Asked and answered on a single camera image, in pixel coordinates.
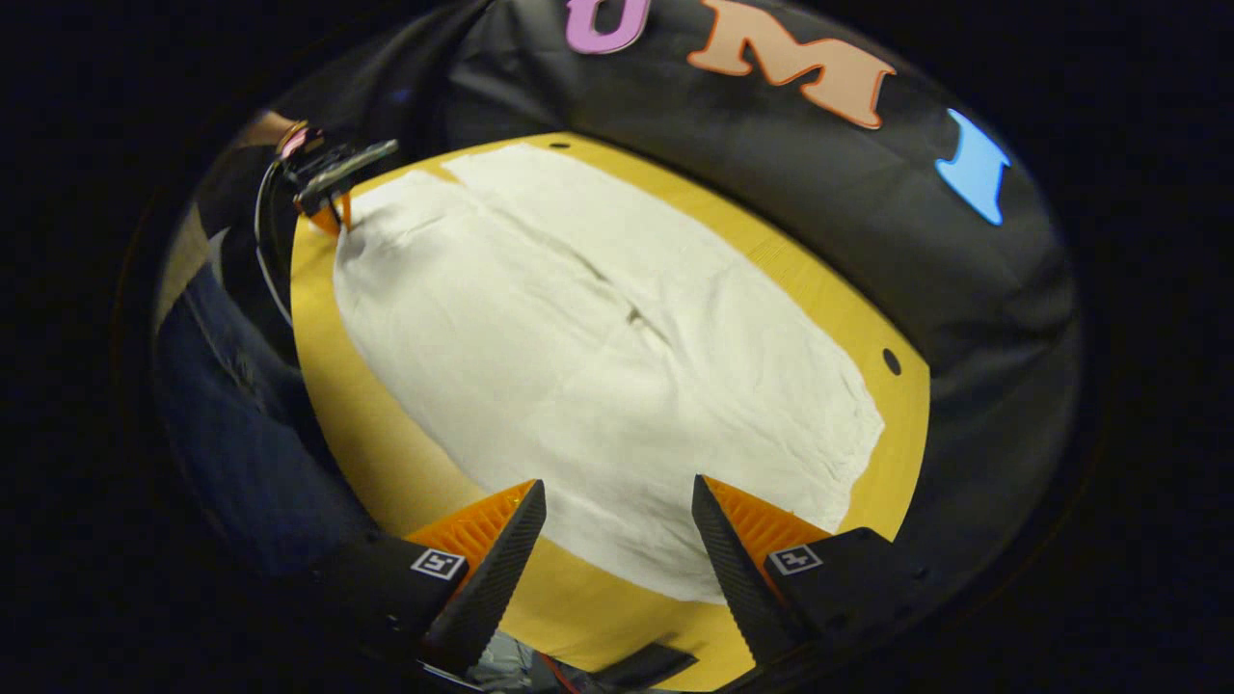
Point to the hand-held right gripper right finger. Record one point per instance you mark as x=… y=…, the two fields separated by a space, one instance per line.
x=737 y=578

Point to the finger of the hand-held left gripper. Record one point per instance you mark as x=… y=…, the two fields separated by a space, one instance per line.
x=333 y=217

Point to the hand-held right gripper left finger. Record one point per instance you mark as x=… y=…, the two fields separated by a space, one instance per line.
x=496 y=578

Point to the white jeans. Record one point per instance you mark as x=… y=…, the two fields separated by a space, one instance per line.
x=598 y=366

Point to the person's blue trousers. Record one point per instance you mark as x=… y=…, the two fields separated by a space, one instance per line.
x=251 y=434

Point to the black backdrop cloth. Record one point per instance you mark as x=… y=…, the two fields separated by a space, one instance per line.
x=868 y=222

